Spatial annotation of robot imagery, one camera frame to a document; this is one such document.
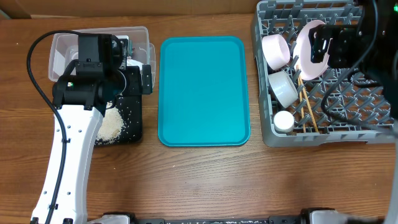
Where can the wooden chopstick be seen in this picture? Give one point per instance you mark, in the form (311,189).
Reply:
(300,82)
(307,101)

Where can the large white plate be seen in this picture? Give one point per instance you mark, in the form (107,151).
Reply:
(309,70)

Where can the teal serving tray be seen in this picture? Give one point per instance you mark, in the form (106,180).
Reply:
(203,92)

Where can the white paper cup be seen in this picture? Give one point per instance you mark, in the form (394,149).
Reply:
(283,122)

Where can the grey bowl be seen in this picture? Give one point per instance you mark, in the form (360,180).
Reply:
(283,88)

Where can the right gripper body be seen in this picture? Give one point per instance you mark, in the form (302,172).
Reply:
(319,43)

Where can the grey dishwasher rack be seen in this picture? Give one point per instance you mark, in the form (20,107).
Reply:
(287,18)

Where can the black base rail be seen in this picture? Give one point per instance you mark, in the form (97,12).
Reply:
(131,219)

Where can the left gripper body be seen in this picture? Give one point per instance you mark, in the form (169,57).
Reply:
(134,86)

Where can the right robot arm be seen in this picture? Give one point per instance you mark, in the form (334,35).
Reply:
(370,46)

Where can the pile of rice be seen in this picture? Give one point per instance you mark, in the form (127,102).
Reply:
(110,126)

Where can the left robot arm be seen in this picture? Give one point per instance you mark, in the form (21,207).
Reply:
(99,80)

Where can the clear plastic bin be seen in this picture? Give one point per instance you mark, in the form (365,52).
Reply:
(64,48)

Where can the black plastic tray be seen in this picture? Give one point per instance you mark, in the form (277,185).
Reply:
(133,124)

